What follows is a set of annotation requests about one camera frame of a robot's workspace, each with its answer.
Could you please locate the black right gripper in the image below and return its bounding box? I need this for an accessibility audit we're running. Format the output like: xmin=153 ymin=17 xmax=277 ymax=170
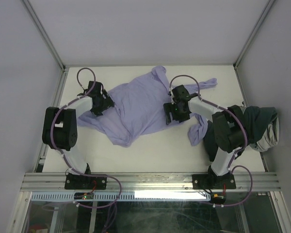
xmin=162 ymin=101 xmax=189 ymax=125

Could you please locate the lilac purple jacket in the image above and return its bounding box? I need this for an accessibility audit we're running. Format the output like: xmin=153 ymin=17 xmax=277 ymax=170
xmin=77 ymin=65 xmax=218 ymax=148

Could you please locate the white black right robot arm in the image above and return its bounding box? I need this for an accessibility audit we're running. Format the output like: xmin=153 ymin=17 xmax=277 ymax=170
xmin=163 ymin=85 xmax=248 ymax=188

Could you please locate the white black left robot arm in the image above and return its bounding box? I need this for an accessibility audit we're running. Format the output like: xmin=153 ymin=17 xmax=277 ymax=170
xmin=42 ymin=81 xmax=114 ymax=189

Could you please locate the dark green grey jacket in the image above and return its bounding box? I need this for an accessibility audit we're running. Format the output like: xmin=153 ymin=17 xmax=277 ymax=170
xmin=203 ymin=106 xmax=280 ymax=162

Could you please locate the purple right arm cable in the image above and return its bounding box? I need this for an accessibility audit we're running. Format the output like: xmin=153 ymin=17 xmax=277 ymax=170
xmin=169 ymin=74 xmax=254 ymax=208

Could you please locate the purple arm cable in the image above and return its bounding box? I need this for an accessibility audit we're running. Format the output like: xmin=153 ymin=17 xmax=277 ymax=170
xmin=169 ymin=74 xmax=254 ymax=208
xmin=49 ymin=67 xmax=123 ymax=209

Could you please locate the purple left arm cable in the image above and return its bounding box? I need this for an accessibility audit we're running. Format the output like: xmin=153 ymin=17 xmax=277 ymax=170
xmin=49 ymin=67 xmax=123 ymax=209

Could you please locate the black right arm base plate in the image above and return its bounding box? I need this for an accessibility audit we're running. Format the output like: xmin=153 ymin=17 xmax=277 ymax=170
xmin=192 ymin=173 xmax=236 ymax=190

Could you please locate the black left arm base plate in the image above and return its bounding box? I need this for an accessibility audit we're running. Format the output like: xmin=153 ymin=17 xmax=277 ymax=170
xmin=65 ymin=173 xmax=107 ymax=190

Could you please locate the aluminium left frame post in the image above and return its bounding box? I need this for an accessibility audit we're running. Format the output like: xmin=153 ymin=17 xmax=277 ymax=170
xmin=21 ymin=0 xmax=65 ymax=71

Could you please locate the aluminium frame post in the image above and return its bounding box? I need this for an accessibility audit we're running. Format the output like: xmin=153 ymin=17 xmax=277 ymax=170
xmin=233 ymin=0 xmax=277 ymax=69
xmin=21 ymin=0 xmax=65 ymax=71

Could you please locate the white slotted cable duct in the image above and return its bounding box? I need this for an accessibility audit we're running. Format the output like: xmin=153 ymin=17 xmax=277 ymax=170
xmin=31 ymin=190 xmax=210 ymax=202

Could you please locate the aluminium mounting rail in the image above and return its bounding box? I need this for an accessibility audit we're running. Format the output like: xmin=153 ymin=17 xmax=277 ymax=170
xmin=21 ymin=171 xmax=281 ymax=192

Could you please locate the aluminium right frame post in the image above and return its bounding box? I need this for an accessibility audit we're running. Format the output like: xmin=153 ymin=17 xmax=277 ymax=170
xmin=233 ymin=0 xmax=277 ymax=69

